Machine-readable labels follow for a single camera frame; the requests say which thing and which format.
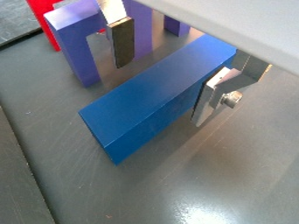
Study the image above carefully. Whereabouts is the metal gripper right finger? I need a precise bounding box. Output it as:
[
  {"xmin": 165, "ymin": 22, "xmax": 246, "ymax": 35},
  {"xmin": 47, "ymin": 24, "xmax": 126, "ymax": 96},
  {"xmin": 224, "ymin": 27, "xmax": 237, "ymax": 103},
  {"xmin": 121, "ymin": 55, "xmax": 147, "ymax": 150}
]
[{"xmin": 191, "ymin": 50, "xmax": 272, "ymax": 127}]

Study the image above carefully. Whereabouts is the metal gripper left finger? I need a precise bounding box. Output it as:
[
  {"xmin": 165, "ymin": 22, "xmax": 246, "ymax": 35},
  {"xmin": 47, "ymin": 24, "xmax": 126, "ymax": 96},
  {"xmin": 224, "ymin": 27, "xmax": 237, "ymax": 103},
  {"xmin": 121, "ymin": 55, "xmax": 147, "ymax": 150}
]
[{"xmin": 97, "ymin": 0, "xmax": 135, "ymax": 68}]

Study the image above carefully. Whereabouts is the blue long block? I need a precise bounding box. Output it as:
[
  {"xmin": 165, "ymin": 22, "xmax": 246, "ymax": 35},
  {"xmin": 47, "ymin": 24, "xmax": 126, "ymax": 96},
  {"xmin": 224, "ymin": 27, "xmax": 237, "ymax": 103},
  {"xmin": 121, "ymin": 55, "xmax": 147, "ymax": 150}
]
[{"xmin": 79, "ymin": 35, "xmax": 237, "ymax": 165}]

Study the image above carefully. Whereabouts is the purple cross-shaped block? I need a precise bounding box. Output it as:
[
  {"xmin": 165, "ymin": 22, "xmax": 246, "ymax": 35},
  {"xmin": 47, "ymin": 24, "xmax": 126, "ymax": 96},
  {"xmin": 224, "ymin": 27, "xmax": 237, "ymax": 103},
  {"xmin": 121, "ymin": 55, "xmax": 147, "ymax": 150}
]
[{"xmin": 43, "ymin": 0, "xmax": 193, "ymax": 88}]

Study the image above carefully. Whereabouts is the red cross-shaped block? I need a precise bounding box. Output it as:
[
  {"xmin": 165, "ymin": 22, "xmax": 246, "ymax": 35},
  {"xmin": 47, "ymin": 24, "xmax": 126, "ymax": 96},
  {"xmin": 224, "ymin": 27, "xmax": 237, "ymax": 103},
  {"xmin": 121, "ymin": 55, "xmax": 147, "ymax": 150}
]
[{"xmin": 26, "ymin": 0, "xmax": 63, "ymax": 52}]

